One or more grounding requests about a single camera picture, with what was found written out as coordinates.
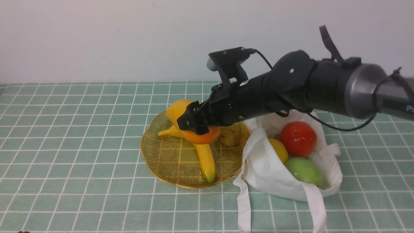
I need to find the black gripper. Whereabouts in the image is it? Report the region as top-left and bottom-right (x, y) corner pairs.
(177, 72), (281, 135)

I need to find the brown kiwi fruit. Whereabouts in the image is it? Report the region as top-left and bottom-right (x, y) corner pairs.
(217, 125), (241, 147)

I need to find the yellow glass fruit plate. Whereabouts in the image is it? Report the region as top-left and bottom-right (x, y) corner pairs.
(140, 112), (250, 189)

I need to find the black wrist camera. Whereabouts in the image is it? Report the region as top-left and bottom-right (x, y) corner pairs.
(207, 47), (252, 91)

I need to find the red tomato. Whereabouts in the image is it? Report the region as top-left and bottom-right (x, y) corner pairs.
(279, 121), (317, 157)

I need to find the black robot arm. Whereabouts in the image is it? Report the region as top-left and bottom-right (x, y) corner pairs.
(177, 47), (413, 135)

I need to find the green apple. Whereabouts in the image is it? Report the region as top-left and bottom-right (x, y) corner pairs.
(284, 158), (324, 187)

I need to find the white cloth bag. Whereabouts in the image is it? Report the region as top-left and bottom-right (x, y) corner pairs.
(233, 110), (343, 233)

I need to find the green checkered tablecloth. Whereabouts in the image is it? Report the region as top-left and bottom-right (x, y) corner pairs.
(0, 81), (413, 233)

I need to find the black cable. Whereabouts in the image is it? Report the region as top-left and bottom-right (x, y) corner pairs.
(247, 49), (377, 132)

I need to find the orange mango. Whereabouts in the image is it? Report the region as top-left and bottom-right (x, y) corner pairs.
(166, 99), (220, 144)

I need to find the yellow lemon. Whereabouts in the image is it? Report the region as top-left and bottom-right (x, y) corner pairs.
(268, 138), (289, 164)

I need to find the yellow banana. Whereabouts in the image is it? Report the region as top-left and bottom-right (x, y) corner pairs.
(157, 125), (216, 183)

